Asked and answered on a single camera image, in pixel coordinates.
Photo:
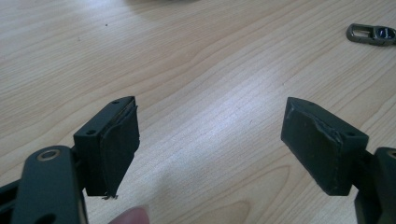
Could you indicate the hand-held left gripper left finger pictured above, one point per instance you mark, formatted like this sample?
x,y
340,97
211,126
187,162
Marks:
x,y
106,149

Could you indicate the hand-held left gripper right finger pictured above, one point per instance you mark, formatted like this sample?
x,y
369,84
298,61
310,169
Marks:
x,y
320,149

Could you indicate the grey metal carabiner clip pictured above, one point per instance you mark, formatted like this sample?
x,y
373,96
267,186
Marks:
x,y
370,34

